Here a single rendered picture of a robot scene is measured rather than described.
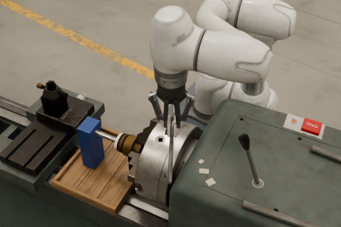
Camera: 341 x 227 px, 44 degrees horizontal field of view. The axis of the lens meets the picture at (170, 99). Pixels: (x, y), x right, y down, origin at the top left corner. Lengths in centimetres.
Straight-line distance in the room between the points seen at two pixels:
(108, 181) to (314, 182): 83
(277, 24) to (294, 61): 256
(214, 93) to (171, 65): 100
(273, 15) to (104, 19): 312
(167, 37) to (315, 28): 370
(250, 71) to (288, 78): 286
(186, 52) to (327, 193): 66
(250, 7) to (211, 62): 55
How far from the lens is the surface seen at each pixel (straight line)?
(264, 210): 125
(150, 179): 145
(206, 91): 197
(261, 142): 144
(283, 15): 147
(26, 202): 221
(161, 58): 99
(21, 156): 181
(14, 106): 220
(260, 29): 147
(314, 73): 394
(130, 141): 159
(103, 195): 173
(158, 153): 142
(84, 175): 180
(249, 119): 151
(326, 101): 368
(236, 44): 94
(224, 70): 95
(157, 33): 95
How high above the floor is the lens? 230
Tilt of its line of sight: 42 degrees down
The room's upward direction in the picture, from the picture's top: 2 degrees clockwise
